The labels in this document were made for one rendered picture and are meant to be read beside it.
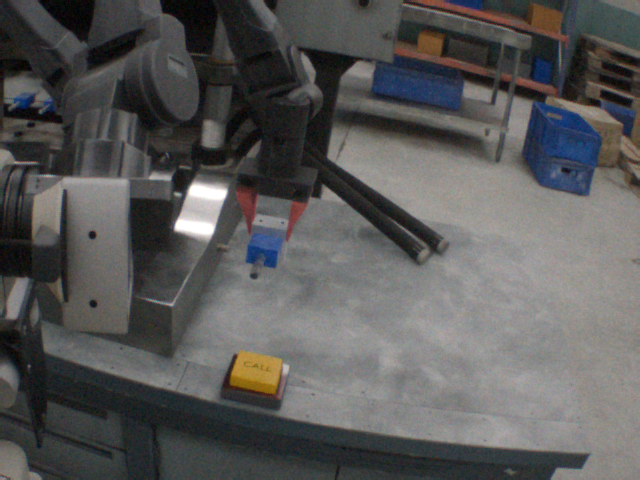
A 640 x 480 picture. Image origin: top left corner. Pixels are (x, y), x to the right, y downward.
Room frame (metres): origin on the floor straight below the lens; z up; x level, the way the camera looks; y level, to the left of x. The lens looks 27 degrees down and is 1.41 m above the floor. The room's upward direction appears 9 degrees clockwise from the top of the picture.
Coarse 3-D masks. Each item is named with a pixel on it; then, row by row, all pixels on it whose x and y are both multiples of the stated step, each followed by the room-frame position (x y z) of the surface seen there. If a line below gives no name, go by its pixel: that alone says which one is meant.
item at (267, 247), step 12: (264, 216) 0.92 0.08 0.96; (252, 228) 0.89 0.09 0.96; (264, 228) 0.89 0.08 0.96; (276, 228) 0.89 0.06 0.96; (252, 240) 0.87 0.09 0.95; (264, 240) 0.87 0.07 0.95; (276, 240) 0.88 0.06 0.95; (252, 252) 0.85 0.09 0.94; (264, 252) 0.85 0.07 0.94; (276, 252) 0.85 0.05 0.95; (264, 264) 0.85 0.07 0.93; (276, 264) 0.85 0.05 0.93; (252, 276) 0.80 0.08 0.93
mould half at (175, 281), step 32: (192, 192) 1.05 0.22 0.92; (224, 192) 1.06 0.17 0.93; (192, 224) 0.99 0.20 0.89; (224, 224) 1.07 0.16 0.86; (160, 256) 0.89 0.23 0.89; (192, 256) 0.91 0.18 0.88; (160, 288) 0.79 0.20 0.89; (192, 288) 0.87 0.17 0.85; (160, 320) 0.76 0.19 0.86; (160, 352) 0.76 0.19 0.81
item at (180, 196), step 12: (156, 156) 1.12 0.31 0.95; (168, 156) 1.13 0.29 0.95; (192, 168) 1.13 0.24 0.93; (180, 180) 1.16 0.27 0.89; (192, 180) 1.07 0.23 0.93; (180, 192) 1.05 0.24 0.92; (180, 204) 1.03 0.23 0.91; (132, 252) 0.88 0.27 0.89; (144, 252) 0.90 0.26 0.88; (156, 252) 0.90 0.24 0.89; (144, 264) 0.86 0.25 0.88
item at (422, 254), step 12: (324, 168) 1.32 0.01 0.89; (324, 180) 1.31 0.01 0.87; (336, 180) 1.30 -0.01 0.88; (336, 192) 1.29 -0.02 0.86; (348, 192) 1.27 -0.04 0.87; (348, 204) 1.27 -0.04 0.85; (360, 204) 1.25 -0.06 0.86; (372, 204) 1.26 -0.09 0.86; (372, 216) 1.23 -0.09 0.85; (384, 216) 1.23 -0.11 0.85; (384, 228) 1.21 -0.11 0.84; (396, 228) 1.21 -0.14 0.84; (396, 240) 1.19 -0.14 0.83; (408, 240) 1.18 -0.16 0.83; (408, 252) 1.17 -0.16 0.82; (420, 252) 1.16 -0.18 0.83; (420, 264) 1.16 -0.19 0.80
